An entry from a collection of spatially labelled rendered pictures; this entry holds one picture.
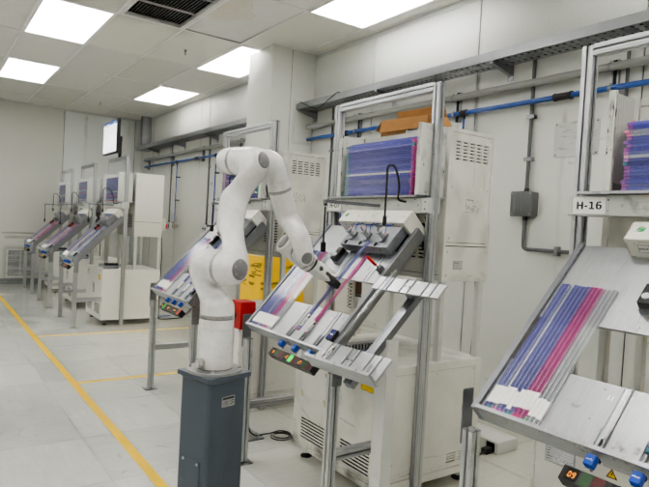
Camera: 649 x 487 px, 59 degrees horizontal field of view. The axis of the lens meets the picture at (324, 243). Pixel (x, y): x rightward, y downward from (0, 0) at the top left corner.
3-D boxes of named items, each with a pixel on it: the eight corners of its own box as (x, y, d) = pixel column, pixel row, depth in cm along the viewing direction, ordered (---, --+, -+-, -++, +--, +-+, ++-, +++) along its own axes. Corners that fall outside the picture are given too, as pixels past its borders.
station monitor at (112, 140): (116, 155, 641) (117, 118, 640) (102, 157, 688) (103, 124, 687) (127, 156, 649) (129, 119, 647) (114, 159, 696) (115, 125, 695)
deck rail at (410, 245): (333, 361, 234) (324, 353, 231) (330, 360, 235) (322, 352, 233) (425, 237, 260) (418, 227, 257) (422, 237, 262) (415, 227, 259)
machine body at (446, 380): (375, 510, 251) (382, 369, 250) (290, 453, 308) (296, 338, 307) (473, 479, 289) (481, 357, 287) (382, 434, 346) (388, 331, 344)
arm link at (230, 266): (218, 285, 208) (250, 290, 198) (193, 279, 199) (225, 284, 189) (247, 154, 215) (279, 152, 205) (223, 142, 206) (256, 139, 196)
